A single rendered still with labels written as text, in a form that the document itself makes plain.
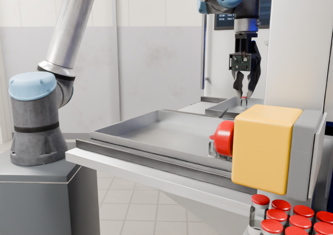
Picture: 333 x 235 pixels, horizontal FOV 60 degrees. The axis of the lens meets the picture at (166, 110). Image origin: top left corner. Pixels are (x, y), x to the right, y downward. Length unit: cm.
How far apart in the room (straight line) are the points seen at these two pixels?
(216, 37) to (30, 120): 98
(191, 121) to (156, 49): 251
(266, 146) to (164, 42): 301
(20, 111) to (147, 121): 33
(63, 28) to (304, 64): 72
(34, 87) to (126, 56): 255
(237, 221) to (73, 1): 72
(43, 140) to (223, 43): 97
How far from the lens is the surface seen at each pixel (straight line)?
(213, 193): 46
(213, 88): 151
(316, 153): 28
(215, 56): 149
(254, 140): 29
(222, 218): 57
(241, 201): 45
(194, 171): 49
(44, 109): 82
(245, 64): 93
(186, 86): 329
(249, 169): 30
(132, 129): 75
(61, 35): 93
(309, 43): 36
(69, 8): 93
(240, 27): 95
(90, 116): 350
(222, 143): 32
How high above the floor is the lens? 110
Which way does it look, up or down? 13 degrees down
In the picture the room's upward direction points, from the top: straight up
